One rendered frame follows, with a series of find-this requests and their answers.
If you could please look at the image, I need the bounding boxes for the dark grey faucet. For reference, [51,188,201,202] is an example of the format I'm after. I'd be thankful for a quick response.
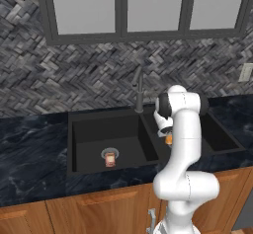
[131,64,145,115]

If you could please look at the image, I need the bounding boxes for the grey sink drain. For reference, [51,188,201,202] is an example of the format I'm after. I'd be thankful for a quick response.
[100,147,121,162]

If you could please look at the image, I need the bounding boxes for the silver cabinet handle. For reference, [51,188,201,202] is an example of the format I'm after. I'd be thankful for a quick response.
[146,207,157,234]

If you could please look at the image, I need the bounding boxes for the grey appliance front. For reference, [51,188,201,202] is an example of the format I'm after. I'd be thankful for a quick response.
[230,192,253,233]

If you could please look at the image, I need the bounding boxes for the black double sink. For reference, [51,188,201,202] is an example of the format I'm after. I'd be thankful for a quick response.
[66,104,247,179]

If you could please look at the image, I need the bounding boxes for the orange soap dispenser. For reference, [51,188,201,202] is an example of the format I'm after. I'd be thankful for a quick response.
[164,133,174,146]

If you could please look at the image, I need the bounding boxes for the white wall outlet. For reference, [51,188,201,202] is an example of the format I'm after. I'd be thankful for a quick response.
[237,62,253,83]

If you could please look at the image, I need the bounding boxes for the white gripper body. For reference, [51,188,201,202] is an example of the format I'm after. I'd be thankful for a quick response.
[156,125,174,139]

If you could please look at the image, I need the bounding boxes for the brown bar soap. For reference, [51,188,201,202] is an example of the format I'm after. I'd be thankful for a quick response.
[105,153,117,169]

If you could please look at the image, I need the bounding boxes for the dark grey window frame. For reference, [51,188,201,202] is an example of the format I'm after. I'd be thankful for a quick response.
[35,0,253,46]

